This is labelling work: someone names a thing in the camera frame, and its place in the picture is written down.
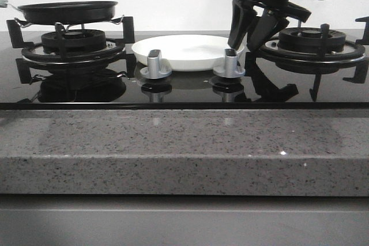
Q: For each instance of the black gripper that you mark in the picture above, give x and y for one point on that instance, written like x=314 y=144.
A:
x=266 y=27

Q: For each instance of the white plate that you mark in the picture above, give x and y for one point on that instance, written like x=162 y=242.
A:
x=182 y=52

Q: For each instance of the black frying pan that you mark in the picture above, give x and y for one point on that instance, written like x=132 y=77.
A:
x=75 y=12

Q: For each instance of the silver stove knob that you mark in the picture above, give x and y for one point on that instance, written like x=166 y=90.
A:
x=156 y=68
x=230 y=68

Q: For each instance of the black glass cooktop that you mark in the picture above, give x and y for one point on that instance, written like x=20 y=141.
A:
x=119 y=85

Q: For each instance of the black gas burner with grate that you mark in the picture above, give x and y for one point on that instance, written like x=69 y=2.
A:
x=66 y=48

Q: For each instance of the grey cabinet front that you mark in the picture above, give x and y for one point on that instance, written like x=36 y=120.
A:
x=182 y=220

